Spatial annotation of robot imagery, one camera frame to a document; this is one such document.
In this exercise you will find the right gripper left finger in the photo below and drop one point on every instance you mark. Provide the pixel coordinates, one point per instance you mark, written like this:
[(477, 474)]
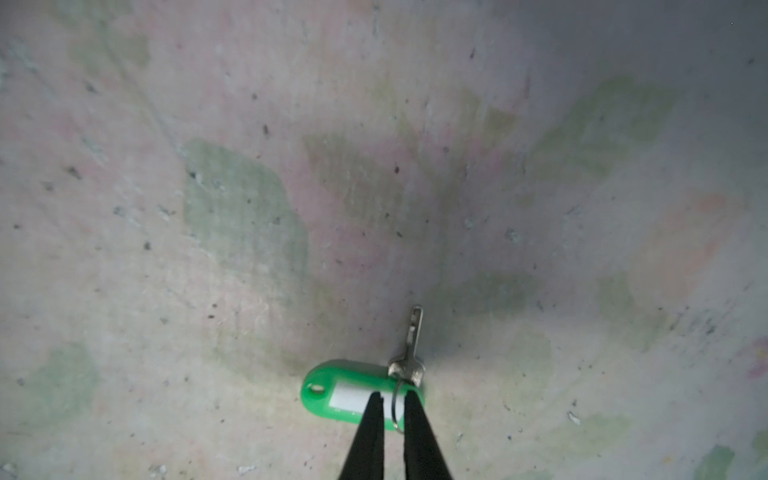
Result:
[(365, 459)]

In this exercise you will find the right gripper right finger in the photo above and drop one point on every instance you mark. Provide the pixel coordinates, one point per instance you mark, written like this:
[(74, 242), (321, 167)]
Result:
[(423, 458)]

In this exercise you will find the green key tag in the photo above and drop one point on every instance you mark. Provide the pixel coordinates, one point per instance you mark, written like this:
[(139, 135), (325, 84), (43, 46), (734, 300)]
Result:
[(340, 389)]

